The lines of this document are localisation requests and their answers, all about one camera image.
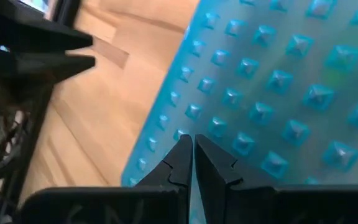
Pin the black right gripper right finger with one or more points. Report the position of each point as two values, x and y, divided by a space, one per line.
216 174

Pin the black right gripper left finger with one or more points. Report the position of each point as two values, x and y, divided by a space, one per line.
176 168

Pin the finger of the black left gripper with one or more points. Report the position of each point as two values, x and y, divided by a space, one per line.
48 67
36 34

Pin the blue studded box lid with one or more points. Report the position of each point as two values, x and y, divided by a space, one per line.
275 93

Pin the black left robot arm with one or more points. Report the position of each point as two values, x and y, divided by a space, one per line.
5 149

